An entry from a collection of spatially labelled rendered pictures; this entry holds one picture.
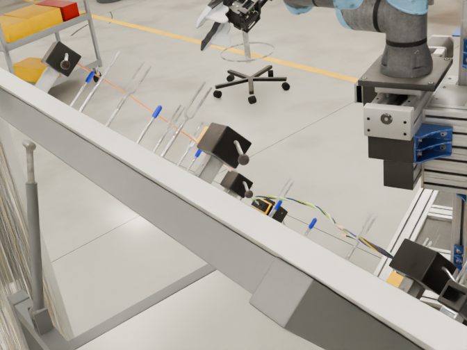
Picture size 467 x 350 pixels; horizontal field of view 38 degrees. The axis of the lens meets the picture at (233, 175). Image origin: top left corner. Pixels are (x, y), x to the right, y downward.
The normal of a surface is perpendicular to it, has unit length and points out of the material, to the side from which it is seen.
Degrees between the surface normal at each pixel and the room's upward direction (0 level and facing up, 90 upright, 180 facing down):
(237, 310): 0
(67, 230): 0
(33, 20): 90
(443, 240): 0
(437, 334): 39
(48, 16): 90
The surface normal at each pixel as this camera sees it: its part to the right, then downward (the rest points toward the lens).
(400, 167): -0.47, 0.48
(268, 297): -0.58, -0.43
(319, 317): 0.61, 0.32
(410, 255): -0.71, -0.49
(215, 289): -0.12, -0.87
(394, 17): -0.64, 0.43
